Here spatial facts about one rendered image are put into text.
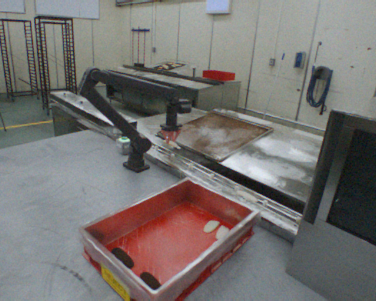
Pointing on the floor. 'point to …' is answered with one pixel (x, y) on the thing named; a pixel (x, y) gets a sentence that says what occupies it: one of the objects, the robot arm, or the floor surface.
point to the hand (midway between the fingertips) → (170, 141)
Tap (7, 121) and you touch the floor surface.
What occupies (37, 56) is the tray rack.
